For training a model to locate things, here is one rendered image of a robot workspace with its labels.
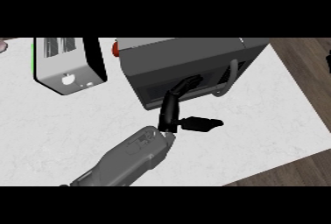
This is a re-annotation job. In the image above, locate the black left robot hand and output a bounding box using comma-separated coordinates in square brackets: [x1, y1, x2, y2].
[156, 74, 224, 135]

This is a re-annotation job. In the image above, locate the dark grey microwave door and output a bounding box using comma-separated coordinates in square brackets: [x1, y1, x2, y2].
[122, 45, 270, 111]

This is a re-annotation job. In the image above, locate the grey microwave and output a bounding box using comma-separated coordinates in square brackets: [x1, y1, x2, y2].
[114, 37, 272, 111]

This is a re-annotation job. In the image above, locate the red round object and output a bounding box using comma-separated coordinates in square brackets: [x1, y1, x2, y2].
[111, 41, 121, 58]

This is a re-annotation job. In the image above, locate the silver and black toaster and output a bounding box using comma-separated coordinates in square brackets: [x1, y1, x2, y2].
[31, 37, 109, 96]

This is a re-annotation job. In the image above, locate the black object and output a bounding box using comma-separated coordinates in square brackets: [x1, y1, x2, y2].
[325, 48, 331, 74]

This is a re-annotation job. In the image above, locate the pale pink object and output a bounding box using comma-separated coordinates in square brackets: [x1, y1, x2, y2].
[0, 39, 10, 54]

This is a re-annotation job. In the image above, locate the grey microwave door handle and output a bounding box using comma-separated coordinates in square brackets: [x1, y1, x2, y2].
[211, 59, 241, 98]

